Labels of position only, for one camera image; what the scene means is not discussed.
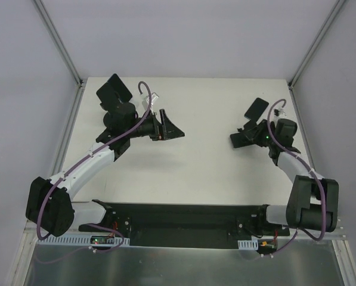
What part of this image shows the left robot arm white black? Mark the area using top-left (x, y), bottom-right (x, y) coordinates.
top-left (26, 102), bottom-right (185, 240)

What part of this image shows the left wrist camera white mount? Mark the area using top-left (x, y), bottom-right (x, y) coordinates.
top-left (140, 92), bottom-right (159, 111)

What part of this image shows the right white cable duct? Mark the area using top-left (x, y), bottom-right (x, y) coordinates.
top-left (237, 238), bottom-right (259, 251)

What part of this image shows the black folding phone stand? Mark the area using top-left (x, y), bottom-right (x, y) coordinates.
top-left (230, 128), bottom-right (251, 148)

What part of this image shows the black round base phone holder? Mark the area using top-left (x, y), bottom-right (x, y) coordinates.
top-left (100, 103), bottom-right (122, 129)

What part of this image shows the purple cable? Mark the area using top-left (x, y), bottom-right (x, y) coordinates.
top-left (36, 80), bottom-right (152, 265)
top-left (243, 98), bottom-right (328, 262)

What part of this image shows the black phone teal edge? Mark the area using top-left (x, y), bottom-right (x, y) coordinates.
top-left (244, 97), bottom-right (269, 122)

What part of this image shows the white folding phone stand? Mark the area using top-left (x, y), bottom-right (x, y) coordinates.
top-left (129, 97), bottom-right (140, 108)

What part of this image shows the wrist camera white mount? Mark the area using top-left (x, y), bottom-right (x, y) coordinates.
top-left (140, 92), bottom-right (159, 111)
top-left (273, 108), bottom-right (287, 118)

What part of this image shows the left aluminium frame post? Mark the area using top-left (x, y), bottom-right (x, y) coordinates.
top-left (31, 0), bottom-right (83, 87)

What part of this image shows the black phone blue edge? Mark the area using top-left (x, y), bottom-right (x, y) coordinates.
top-left (107, 73), bottom-right (132, 102)

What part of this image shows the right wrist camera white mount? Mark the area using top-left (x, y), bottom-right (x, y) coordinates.
top-left (273, 108), bottom-right (287, 118)

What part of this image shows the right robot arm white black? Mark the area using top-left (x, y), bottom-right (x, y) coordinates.
top-left (230, 119), bottom-right (339, 235)

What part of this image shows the aluminium frame post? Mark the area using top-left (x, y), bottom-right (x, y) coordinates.
top-left (288, 0), bottom-right (348, 90)
top-left (31, 0), bottom-right (83, 87)

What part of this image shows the right aluminium frame post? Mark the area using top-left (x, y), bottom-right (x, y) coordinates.
top-left (288, 0), bottom-right (348, 90)

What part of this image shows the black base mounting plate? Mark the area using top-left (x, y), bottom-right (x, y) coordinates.
top-left (96, 202), bottom-right (290, 249)

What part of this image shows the left white cable duct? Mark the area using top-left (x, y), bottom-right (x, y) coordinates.
top-left (38, 234), bottom-right (130, 247)

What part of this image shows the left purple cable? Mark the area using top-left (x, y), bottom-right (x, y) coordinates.
top-left (36, 80), bottom-right (152, 265)

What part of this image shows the white cable duct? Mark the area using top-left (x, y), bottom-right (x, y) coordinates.
top-left (38, 234), bottom-right (130, 247)
top-left (237, 238), bottom-right (259, 251)

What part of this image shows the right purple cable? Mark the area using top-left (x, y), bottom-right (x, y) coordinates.
top-left (243, 98), bottom-right (328, 262)

